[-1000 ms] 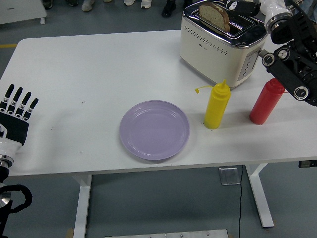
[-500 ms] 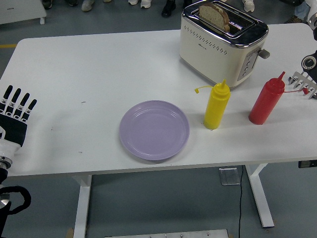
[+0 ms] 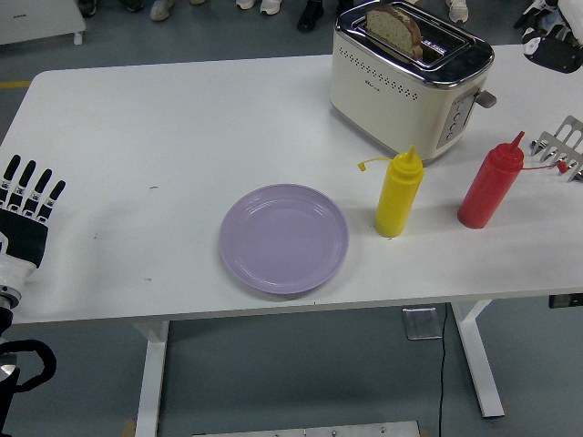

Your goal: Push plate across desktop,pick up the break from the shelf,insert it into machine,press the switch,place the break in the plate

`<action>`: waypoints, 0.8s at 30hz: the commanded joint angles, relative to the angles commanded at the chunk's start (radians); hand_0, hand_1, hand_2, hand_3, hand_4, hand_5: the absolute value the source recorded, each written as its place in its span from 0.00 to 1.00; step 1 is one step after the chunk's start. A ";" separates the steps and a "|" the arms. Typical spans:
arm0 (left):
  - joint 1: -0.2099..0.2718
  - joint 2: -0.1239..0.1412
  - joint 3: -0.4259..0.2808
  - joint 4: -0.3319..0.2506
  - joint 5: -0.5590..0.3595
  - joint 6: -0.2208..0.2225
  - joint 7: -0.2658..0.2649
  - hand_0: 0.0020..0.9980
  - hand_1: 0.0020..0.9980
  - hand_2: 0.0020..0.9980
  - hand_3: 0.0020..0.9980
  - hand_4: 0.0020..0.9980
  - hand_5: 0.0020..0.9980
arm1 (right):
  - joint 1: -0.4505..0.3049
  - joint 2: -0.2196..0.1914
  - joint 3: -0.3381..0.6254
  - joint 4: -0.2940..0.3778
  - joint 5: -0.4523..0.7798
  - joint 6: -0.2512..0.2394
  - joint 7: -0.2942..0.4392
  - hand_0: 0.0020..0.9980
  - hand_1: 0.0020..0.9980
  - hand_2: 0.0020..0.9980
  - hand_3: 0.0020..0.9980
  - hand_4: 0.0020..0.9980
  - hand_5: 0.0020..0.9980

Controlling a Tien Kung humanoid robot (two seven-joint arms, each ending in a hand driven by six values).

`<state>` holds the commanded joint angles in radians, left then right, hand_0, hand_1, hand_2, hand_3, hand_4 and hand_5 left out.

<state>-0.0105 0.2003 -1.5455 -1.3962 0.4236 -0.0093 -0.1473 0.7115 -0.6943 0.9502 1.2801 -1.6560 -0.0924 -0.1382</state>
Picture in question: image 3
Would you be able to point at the white shoe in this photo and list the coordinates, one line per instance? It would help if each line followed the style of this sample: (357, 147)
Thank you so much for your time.
(246, 3)
(271, 5)
(457, 11)

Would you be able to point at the black table control panel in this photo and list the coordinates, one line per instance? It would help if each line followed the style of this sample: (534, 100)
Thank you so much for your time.
(565, 301)

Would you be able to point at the long metal base plate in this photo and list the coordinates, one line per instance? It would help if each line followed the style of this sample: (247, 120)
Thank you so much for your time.
(305, 430)

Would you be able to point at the metal toast rack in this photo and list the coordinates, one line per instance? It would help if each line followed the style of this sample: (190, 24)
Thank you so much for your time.
(565, 145)

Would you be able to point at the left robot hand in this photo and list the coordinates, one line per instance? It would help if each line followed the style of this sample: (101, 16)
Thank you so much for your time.
(23, 236)

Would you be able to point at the white table leg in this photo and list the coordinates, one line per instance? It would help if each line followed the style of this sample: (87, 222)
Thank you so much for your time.
(480, 364)
(150, 378)

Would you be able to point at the small metal floor plate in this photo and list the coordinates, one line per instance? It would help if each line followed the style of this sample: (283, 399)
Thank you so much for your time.
(422, 324)

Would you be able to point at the brown bread slice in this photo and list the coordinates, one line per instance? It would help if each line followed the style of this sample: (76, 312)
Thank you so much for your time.
(391, 27)

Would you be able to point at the white cabinet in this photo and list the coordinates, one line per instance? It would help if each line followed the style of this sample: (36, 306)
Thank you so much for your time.
(36, 18)

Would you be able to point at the cream and chrome toaster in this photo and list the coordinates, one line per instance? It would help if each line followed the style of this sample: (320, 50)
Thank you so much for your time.
(387, 104)

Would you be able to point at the black shoe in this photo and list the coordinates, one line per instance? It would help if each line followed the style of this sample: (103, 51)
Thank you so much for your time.
(309, 17)

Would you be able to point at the dark shoe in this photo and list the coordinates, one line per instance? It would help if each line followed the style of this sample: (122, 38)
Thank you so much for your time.
(86, 5)
(132, 3)

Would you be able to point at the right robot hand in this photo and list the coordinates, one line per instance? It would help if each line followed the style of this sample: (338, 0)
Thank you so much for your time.
(555, 45)

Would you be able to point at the red squeeze bottle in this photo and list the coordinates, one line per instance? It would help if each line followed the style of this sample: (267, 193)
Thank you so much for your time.
(487, 191)

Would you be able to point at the purple round plate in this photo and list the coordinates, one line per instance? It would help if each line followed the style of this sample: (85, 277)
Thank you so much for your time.
(284, 239)

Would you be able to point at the yellow squeeze bottle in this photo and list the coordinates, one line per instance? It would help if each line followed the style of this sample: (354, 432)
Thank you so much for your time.
(396, 200)

